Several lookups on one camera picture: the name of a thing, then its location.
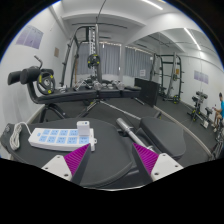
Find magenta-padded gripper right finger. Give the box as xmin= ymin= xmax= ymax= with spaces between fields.
xmin=131 ymin=142 xmax=185 ymax=185

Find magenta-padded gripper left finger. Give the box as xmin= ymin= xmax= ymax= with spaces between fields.
xmin=41 ymin=143 xmax=92 ymax=186

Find white charger block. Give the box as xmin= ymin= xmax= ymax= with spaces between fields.
xmin=76 ymin=120 xmax=92 ymax=137

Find black padded seat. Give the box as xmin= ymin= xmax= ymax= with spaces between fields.
xmin=139 ymin=116 xmax=186 ymax=160

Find white power strip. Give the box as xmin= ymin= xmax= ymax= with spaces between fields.
xmin=27 ymin=127 xmax=98 ymax=153

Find long thin silver bar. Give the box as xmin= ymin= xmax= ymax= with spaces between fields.
xmin=99 ymin=99 xmax=142 ymax=121

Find black weight bench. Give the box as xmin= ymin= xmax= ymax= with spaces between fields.
xmin=7 ymin=65 xmax=143 ymax=123

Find black box panel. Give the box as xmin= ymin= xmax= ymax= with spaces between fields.
xmin=134 ymin=77 xmax=160 ymax=108

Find black exercise machine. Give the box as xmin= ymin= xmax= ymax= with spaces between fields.
xmin=188 ymin=90 xmax=214 ymax=129

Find black power rack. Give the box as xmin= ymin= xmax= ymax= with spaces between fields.
xmin=149 ymin=53 xmax=184 ymax=104

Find person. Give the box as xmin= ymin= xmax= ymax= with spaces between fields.
xmin=213 ymin=92 xmax=224 ymax=129

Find grey window curtain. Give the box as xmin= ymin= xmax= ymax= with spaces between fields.
xmin=77 ymin=42 xmax=122 ymax=76
xmin=124 ymin=46 xmax=154 ymax=79

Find hanging black yellow weight plate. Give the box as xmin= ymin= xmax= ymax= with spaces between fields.
xmin=87 ymin=53 xmax=101 ymax=69

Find long ceiling light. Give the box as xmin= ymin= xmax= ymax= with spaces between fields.
xmin=183 ymin=27 xmax=203 ymax=52

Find white coiled power cable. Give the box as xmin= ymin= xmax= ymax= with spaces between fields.
xmin=9 ymin=121 xmax=33 ymax=152

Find small purple wall poster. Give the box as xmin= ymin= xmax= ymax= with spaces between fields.
xmin=193 ymin=69 xmax=210 ymax=85

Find black cable machine frame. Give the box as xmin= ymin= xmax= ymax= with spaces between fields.
xmin=59 ymin=23 xmax=104 ymax=88

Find large purple wall poster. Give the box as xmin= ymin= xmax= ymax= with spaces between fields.
xmin=15 ymin=24 xmax=44 ymax=50

